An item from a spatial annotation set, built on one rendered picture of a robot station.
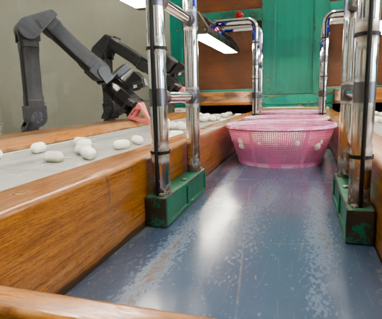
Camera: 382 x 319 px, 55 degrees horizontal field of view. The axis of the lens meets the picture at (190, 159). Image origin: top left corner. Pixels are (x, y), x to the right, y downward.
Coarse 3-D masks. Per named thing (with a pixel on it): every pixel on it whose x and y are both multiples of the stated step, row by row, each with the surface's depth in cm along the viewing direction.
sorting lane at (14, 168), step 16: (144, 128) 122; (64, 144) 84; (96, 144) 82; (112, 144) 82; (144, 144) 80; (0, 160) 63; (16, 160) 63; (32, 160) 63; (64, 160) 62; (80, 160) 61; (96, 160) 61; (0, 176) 50; (16, 176) 50; (32, 176) 49
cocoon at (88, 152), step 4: (84, 148) 62; (88, 148) 61; (92, 148) 61; (80, 152) 62; (84, 152) 61; (88, 152) 60; (92, 152) 61; (84, 156) 61; (88, 156) 61; (92, 156) 61
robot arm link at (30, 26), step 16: (32, 16) 109; (48, 16) 111; (32, 32) 110; (48, 32) 114; (64, 32) 116; (64, 48) 118; (80, 48) 120; (80, 64) 122; (96, 64) 122; (96, 80) 128
